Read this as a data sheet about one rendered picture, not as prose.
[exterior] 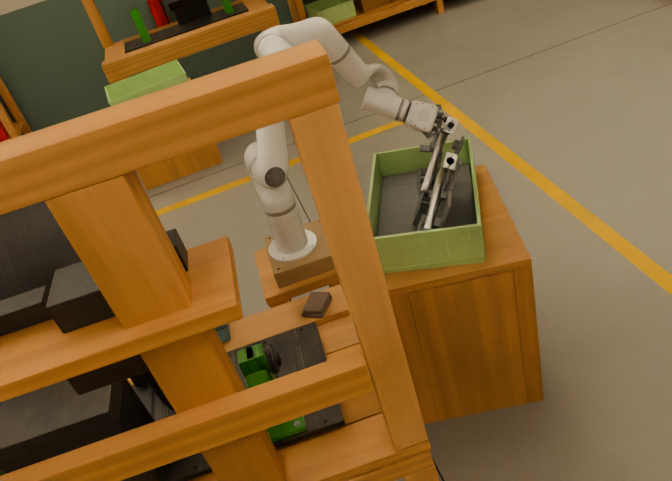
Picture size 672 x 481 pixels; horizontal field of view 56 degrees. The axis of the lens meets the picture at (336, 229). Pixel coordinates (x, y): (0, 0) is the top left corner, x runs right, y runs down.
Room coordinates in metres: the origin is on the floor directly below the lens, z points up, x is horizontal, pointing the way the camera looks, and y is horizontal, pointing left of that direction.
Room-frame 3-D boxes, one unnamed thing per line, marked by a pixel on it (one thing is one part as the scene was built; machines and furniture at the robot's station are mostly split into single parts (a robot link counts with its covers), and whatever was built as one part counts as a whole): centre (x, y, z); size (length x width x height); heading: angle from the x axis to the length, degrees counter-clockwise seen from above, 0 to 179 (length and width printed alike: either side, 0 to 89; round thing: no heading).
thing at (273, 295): (1.97, 0.18, 0.83); 0.32 x 0.32 x 0.04; 4
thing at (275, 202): (2.00, 0.18, 1.22); 0.19 x 0.12 x 0.24; 13
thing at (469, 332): (2.02, -0.41, 0.39); 0.68 x 0.52 x 0.79; 173
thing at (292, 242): (1.97, 0.17, 1.01); 0.19 x 0.19 x 0.18
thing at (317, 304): (1.61, 0.14, 0.91); 0.10 x 0.08 x 0.03; 151
